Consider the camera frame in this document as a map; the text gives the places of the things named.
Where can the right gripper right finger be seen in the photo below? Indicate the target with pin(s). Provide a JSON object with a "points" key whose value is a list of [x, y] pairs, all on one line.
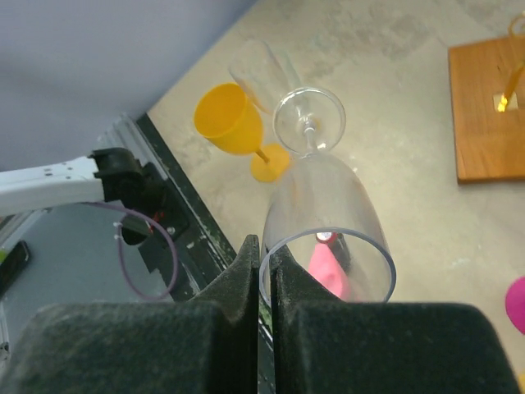
{"points": [[325, 345]]}

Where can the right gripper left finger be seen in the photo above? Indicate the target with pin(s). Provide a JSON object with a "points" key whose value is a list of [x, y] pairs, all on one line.
{"points": [[208, 344]]}

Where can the clear wine glass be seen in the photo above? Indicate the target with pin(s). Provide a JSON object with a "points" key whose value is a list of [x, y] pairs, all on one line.
{"points": [[265, 75], [320, 193]]}

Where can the pink wine glass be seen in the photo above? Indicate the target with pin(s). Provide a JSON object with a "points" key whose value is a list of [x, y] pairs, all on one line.
{"points": [[514, 304]]}

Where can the clear wine glass front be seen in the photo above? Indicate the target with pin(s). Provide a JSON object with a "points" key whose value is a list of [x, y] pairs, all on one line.
{"points": [[265, 75]]}

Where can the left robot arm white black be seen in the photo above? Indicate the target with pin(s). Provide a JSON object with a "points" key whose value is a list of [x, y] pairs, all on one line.
{"points": [[105, 175]]}

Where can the pink capped shaker bottle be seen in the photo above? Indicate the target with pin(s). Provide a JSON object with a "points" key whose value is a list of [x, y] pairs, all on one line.
{"points": [[330, 264]]}

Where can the black base frame bar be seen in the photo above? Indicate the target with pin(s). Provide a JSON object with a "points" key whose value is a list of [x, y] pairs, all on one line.
{"points": [[202, 248]]}

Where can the gold wire wine glass rack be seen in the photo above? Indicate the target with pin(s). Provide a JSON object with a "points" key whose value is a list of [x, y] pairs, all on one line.
{"points": [[487, 96]]}

